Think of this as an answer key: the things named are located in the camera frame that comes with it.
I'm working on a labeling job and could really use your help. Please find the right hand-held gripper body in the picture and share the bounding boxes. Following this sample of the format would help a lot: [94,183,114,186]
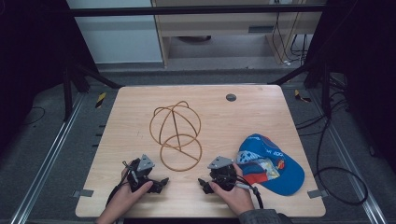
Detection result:
[206,155,240,192]

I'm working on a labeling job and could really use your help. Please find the person's right hand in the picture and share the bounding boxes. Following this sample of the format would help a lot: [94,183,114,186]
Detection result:
[208,162,256,217]

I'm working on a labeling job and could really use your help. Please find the light wooden desk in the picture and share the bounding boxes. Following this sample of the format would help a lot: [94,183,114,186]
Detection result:
[150,0,327,67]

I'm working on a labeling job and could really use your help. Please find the blue baseball cap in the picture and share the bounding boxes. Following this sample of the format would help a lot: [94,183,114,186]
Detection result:
[235,133,306,197]

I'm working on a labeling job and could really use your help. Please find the black hanging desk cables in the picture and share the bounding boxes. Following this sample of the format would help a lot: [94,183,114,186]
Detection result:
[271,0,310,67]

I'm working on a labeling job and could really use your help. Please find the left hand-held gripper cable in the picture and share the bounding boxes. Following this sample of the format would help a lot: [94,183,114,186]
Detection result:
[105,160,139,207]

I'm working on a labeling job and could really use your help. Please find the thin black floor cable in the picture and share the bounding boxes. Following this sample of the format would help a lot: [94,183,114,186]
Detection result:
[21,105,47,127]

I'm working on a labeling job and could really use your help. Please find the yellow black striped tape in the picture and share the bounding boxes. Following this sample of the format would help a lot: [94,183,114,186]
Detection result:
[293,89,312,104]
[94,91,107,109]

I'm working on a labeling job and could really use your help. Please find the right hand-held gripper cable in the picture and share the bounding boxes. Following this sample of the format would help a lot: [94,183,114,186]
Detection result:
[232,175,265,210]

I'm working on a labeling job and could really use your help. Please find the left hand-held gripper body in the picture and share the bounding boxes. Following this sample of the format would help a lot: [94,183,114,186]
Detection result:
[126,154,157,193]

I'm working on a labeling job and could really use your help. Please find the grey tape piece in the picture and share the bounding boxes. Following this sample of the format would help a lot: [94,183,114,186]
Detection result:
[72,189,95,199]
[306,189,330,200]

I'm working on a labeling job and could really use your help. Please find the aluminium floor rail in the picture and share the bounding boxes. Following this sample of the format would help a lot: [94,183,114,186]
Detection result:
[307,90,390,224]
[8,92,87,224]

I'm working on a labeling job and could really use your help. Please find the gold wire hat stand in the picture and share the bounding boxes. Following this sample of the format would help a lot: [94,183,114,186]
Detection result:
[148,100,204,173]

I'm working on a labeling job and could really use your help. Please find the white cabinet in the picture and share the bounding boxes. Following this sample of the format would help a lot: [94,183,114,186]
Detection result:
[65,0,164,64]

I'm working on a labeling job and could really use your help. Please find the black looped floor cable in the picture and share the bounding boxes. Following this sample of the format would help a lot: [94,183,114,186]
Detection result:
[294,90,370,206]

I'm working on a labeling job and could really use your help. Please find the hand-held gripper cable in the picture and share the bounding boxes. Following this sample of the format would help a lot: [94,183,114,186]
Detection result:
[232,175,265,210]
[105,160,139,207]

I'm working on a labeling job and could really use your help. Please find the black metal stand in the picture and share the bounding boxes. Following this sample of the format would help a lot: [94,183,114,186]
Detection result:
[62,55,124,123]
[268,59,332,119]

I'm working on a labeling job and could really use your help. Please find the black horizontal frame bar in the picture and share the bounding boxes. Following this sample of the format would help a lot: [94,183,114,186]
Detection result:
[64,4,328,18]

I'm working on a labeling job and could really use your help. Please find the person's left hand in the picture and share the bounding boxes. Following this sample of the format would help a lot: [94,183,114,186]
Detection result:
[98,167,154,220]

